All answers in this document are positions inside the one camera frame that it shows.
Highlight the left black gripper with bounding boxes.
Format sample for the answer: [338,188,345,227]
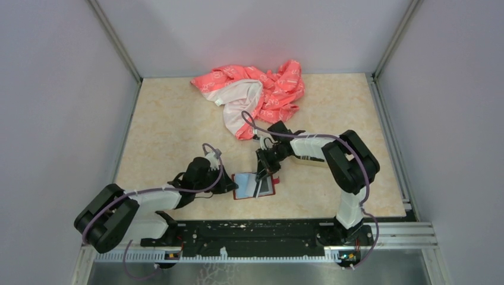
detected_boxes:
[194,164,238,194]

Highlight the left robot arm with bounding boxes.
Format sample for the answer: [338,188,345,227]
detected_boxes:
[74,156,238,254]

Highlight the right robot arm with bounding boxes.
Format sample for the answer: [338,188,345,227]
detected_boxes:
[256,121,380,245]

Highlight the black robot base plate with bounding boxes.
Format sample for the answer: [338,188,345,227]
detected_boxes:
[140,218,374,258]

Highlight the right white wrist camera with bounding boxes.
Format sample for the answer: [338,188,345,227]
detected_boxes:
[253,135,274,150]

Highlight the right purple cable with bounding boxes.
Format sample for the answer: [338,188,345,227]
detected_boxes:
[241,110,380,268]

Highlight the red card holder wallet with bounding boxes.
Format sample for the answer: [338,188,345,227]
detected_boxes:
[231,172,280,200]

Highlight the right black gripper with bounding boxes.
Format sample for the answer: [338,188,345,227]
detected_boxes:
[256,143,289,183]

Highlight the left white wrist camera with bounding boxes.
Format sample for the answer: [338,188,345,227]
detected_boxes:
[205,151,221,170]

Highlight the beige oval card tray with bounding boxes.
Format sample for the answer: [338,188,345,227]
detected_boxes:
[292,156,329,168]

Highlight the pink and white cloth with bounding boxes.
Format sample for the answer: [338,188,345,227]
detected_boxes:
[191,59,305,140]

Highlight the aluminium front frame rail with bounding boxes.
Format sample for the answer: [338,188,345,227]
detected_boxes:
[93,223,438,264]

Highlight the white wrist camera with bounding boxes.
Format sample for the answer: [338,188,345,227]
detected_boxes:
[253,135,274,150]
[205,151,221,170]

